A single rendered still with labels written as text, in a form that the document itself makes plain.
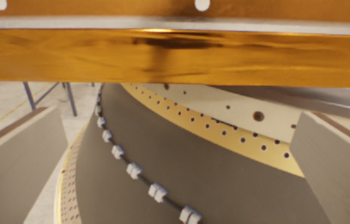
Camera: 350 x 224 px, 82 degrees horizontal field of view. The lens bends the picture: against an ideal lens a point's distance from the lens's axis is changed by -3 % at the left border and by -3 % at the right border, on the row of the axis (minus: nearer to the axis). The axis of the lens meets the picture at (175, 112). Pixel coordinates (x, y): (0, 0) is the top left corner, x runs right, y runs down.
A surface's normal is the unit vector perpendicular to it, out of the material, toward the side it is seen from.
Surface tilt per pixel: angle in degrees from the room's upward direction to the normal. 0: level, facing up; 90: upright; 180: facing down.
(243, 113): 90
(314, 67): 90
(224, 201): 62
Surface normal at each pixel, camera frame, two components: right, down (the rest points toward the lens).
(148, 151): -0.65, -0.14
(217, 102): -0.62, 0.36
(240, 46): 0.00, 0.48
